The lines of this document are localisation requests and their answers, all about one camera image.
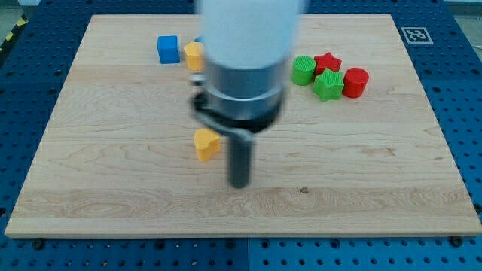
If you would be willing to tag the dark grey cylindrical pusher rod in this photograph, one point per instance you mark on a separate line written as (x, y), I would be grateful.
(239, 162)

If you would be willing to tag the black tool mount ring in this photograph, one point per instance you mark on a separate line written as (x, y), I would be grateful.
(243, 130)

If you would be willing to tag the yellow heart block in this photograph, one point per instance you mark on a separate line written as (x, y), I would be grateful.
(207, 143)

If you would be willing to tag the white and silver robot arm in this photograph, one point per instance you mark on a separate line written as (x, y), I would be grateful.
(246, 47)

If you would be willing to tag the green cylinder block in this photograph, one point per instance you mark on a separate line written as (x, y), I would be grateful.
(302, 70)

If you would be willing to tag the yellow pentagon block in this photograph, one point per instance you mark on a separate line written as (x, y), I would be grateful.
(194, 56)

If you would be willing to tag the green star block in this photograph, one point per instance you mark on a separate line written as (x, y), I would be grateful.
(328, 85)

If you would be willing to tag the red star block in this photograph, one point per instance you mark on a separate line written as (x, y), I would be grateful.
(326, 61)

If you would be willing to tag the blue cube block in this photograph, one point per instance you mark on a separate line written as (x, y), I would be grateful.
(167, 48)

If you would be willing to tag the wooden board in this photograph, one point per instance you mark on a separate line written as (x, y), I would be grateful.
(117, 159)

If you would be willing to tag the red cylinder block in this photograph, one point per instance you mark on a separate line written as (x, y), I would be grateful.
(355, 81)

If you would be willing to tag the white fiducial marker tag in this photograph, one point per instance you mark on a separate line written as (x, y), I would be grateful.
(416, 35)

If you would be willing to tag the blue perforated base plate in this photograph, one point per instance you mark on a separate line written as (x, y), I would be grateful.
(35, 69)

